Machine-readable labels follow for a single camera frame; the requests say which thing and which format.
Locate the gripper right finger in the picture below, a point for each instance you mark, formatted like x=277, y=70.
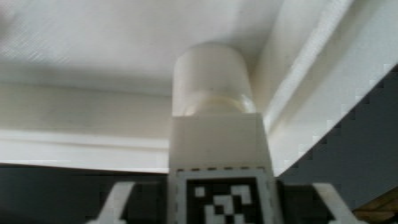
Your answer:
x=335, y=206

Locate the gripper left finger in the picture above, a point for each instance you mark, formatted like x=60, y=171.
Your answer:
x=112, y=209

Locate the white table leg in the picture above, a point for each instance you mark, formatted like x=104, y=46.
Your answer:
x=222, y=186

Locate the white square table top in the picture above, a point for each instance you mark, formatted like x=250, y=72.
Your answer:
x=87, y=54

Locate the white L-shaped obstacle fence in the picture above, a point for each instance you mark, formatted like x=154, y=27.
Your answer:
x=328, y=54

